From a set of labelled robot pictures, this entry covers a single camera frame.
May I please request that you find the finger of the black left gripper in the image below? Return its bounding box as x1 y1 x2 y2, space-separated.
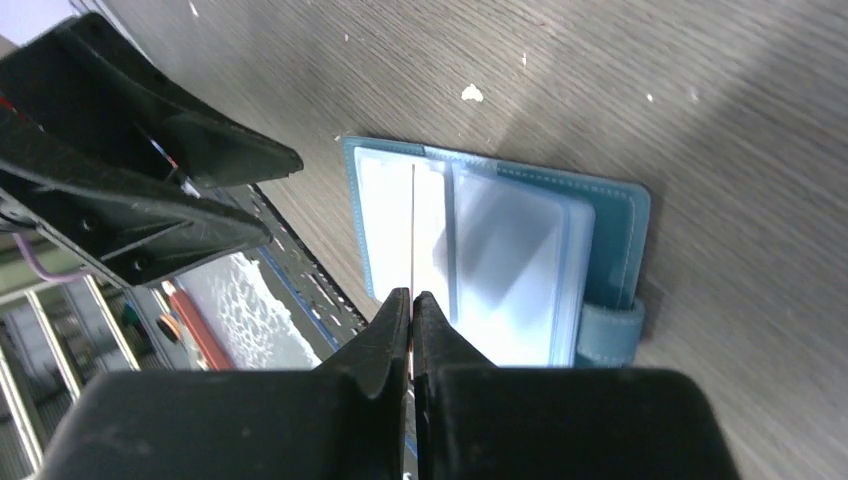
1 152 272 287
1 12 304 189

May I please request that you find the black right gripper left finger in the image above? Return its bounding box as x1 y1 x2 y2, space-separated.
38 288 411 479

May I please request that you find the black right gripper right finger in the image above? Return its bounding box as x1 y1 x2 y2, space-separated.
412 293 739 479

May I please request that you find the blue leather card holder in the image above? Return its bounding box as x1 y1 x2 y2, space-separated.
342 137 651 367

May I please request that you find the gold orange card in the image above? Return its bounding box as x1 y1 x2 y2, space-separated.
405 163 419 480

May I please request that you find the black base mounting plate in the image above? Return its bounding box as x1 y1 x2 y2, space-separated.
213 185 367 360

